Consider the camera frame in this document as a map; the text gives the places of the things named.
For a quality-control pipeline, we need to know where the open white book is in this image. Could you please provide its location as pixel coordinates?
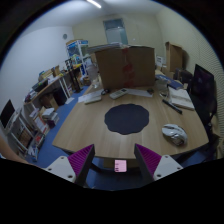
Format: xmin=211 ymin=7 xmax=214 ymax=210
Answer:
xmin=169 ymin=87 xmax=195 ymax=110

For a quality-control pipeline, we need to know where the window on back wall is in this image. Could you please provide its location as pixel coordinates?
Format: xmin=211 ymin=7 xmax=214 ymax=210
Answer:
xmin=103 ymin=18 xmax=128 ymax=44

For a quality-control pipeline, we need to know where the black office chair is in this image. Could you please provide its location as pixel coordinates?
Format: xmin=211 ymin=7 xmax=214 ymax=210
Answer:
xmin=187 ymin=64 xmax=217 ymax=160

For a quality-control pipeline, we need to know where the cardboard box at wall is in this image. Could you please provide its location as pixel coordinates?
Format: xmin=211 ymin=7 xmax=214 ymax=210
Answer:
xmin=165 ymin=42 xmax=183 ymax=72

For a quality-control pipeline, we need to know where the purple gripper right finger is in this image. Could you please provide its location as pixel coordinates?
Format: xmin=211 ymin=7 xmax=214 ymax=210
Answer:
xmin=133 ymin=143 xmax=184 ymax=184

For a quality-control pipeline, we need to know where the ceiling light tube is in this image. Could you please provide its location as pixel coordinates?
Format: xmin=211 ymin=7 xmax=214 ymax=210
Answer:
xmin=87 ymin=0 xmax=102 ymax=9

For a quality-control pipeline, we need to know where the blue white claw machine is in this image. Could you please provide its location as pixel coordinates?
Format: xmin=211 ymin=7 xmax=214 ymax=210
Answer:
xmin=66 ymin=40 xmax=89 ymax=66

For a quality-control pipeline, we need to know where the black pen marker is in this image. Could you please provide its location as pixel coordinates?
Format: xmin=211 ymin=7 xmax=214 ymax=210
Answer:
xmin=162 ymin=99 xmax=183 ymax=114

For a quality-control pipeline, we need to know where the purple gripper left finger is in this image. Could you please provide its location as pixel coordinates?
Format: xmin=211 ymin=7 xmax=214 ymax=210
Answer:
xmin=44 ymin=143 xmax=96 ymax=188

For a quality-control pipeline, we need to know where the white remote control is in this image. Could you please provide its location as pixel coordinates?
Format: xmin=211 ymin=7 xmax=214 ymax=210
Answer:
xmin=110 ymin=88 xmax=128 ymax=100

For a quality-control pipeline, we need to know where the white paper sheet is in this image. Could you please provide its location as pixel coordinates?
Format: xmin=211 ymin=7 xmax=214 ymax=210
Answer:
xmin=127 ymin=88 xmax=153 ymax=97

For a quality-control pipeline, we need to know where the black monitor at left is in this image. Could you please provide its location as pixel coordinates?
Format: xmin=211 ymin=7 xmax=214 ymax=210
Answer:
xmin=0 ymin=101 xmax=15 ymax=127

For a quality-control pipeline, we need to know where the silver grey computer mouse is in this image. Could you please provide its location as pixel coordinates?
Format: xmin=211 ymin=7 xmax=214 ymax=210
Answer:
xmin=162 ymin=124 xmax=188 ymax=146

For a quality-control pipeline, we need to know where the dark round mouse pad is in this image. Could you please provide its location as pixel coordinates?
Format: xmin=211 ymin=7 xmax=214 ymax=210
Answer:
xmin=104 ymin=104 xmax=149 ymax=135

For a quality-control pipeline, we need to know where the large brown cardboard box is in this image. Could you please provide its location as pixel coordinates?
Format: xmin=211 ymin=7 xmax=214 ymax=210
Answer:
xmin=95 ymin=46 xmax=155 ymax=90

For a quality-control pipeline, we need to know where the blue folder on table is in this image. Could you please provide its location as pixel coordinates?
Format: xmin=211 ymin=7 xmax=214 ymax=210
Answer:
xmin=156 ymin=74 xmax=183 ymax=90

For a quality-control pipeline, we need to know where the wooden side desk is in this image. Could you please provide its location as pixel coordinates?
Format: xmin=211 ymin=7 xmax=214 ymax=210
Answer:
xmin=24 ymin=73 xmax=71 ymax=107

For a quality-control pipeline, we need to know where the white shelf rack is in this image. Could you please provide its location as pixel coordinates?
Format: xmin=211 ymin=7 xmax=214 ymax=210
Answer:
xmin=6 ymin=108 xmax=49 ymax=156

